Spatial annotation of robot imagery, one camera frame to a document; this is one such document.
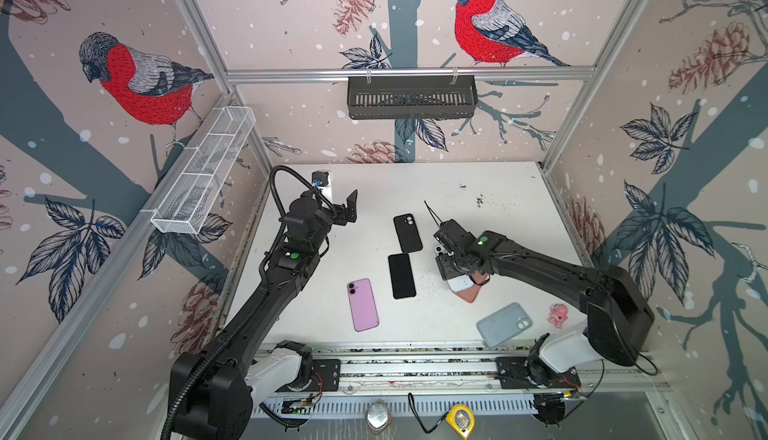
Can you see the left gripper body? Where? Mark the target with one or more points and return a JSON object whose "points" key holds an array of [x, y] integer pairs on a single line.
{"points": [[325, 219]]}

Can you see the yellow tape measure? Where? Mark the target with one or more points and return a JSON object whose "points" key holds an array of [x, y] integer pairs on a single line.
{"points": [[461, 419]]}

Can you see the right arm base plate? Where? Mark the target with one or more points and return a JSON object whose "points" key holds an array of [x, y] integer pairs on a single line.
{"points": [[515, 372]]}

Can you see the salmon pink phone case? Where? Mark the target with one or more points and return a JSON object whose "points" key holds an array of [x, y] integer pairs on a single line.
{"points": [[471, 294]]}

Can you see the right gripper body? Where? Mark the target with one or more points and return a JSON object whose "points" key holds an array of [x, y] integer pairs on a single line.
{"points": [[456, 261]]}

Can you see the grey blue phone case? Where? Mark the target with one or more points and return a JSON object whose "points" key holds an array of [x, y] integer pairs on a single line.
{"points": [[503, 325]]}

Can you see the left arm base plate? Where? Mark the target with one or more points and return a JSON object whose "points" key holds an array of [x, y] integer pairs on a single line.
{"points": [[324, 375]]}

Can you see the silver round object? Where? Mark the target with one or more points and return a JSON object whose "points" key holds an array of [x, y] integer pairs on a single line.
{"points": [[378, 417]]}

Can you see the light blue phone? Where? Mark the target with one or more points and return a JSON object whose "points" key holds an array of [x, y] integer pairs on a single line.
{"points": [[461, 283]]}

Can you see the white mesh tray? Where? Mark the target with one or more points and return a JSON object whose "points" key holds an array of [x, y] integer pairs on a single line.
{"points": [[193, 194]]}

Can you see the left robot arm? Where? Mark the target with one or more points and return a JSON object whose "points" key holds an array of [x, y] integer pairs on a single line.
{"points": [[212, 393]]}

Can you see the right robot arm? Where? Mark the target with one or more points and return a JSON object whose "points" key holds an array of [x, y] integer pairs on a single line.
{"points": [[618, 317]]}

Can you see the pink toy figure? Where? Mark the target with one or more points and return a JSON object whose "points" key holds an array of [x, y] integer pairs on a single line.
{"points": [[558, 315]]}

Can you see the purple phone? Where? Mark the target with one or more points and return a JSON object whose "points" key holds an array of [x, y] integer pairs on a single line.
{"points": [[362, 305]]}

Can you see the black wire basket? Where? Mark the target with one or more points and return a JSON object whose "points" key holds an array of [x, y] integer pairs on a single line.
{"points": [[411, 97]]}

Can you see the black screen phone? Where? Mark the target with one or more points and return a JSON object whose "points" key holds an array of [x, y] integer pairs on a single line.
{"points": [[401, 276]]}

